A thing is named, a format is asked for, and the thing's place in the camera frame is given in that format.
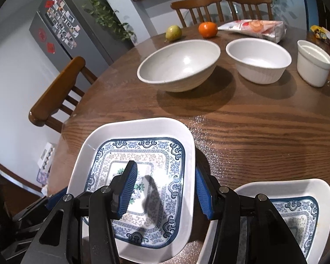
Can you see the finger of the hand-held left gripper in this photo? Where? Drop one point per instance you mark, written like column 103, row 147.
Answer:
column 55, row 198

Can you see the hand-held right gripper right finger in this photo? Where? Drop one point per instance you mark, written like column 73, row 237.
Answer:
column 203, row 195

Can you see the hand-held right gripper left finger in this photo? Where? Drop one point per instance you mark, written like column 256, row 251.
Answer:
column 128, row 189

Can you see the blue patterned square plate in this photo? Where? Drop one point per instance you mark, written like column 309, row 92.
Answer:
column 291, row 189
column 154, row 143

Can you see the large grey-white bowl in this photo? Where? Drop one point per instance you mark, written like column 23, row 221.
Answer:
column 181, row 60

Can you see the white ribbed bowl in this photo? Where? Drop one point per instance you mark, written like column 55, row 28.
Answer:
column 258, row 57

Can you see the small white ramekin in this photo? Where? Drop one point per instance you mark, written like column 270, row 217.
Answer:
column 310, row 71

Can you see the grey refrigerator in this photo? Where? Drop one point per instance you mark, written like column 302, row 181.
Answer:
column 93, row 38

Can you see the green pear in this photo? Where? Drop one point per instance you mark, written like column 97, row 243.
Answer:
column 173, row 33

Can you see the orange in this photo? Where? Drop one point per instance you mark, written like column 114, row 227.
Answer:
column 208, row 30

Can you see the white and red snack bag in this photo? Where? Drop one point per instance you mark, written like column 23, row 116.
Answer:
column 258, row 30

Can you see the group of fridge magnets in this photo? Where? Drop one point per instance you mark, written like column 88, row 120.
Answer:
column 63, row 22

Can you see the trailing green vine plant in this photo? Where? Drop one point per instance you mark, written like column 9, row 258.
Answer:
column 104, row 13

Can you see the yellow snack packet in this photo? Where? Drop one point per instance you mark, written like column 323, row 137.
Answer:
column 320, row 34

